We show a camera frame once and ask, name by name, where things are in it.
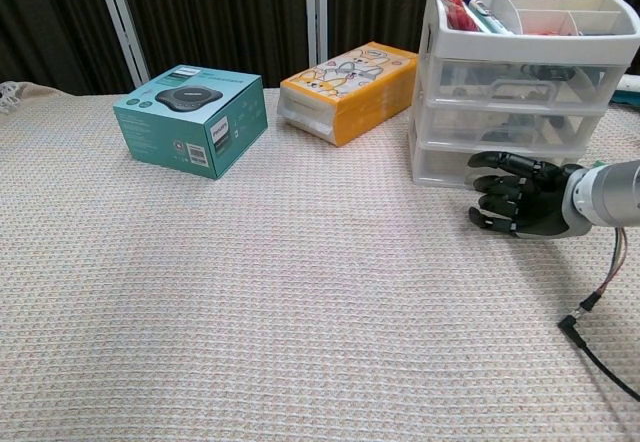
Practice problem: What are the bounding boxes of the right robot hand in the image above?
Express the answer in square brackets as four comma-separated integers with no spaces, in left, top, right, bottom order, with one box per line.
[467,150,594,239]

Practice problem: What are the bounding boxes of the clear plastic drawer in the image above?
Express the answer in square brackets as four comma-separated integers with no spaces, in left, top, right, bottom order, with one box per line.
[412,140,587,189]

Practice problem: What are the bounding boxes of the clear drawer with dark items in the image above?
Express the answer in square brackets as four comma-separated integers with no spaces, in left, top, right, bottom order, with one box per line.
[416,97,609,153]

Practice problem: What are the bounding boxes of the clear drawer with black items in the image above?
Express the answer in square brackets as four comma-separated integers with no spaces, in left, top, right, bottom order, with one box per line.
[422,54,629,112]

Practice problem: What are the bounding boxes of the white plastic drawer organizer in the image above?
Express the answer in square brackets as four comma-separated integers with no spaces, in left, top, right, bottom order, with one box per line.
[408,0,640,188]

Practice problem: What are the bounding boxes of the red orange small items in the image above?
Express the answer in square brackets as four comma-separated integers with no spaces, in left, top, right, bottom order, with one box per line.
[527,27,586,38]

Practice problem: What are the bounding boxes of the green marker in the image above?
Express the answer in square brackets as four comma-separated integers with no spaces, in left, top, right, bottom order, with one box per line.
[467,6,500,34]

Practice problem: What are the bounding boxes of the white marker with blue cap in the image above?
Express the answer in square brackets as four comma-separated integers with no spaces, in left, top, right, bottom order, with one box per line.
[463,0,516,36]

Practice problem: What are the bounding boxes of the orange corgi print tissue pack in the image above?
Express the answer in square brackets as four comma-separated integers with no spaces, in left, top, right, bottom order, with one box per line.
[277,41,420,148]

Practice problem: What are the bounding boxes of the beige woven tablecloth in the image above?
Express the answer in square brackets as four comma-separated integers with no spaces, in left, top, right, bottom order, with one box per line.
[0,80,640,442]

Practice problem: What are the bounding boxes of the teal speaker retail box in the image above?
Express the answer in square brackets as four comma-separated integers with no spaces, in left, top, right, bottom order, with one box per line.
[112,65,269,181]

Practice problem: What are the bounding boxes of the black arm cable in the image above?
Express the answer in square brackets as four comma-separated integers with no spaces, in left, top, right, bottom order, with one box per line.
[557,225,640,399]

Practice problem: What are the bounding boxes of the black folding screen grey frame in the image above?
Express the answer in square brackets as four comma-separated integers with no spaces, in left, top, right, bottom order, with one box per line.
[0,0,640,98]

